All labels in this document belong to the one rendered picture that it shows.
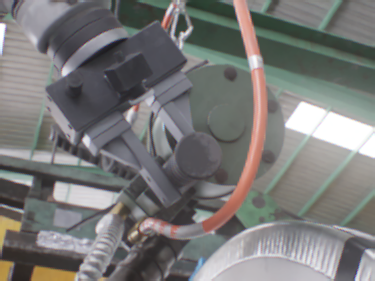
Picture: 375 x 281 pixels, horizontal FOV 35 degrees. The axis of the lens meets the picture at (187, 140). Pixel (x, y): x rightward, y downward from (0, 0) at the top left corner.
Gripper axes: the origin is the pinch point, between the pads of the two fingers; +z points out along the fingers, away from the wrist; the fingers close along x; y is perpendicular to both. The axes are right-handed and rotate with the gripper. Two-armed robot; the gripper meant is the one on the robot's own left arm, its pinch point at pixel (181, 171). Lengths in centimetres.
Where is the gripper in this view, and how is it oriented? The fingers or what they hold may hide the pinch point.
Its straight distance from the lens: 56.5
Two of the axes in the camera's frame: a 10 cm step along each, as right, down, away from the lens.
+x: 7.7, -5.4, 3.4
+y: 2.3, -2.6, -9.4
